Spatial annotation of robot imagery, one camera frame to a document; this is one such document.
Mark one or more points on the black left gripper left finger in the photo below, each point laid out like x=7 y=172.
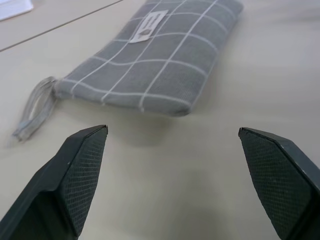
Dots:
x=75 y=180

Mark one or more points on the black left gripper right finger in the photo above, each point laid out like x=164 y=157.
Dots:
x=275 y=180

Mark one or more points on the grey checked fabric pouch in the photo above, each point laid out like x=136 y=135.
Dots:
x=160 y=70

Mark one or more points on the white rectangular plastic box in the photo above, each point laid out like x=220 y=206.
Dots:
x=12 y=7

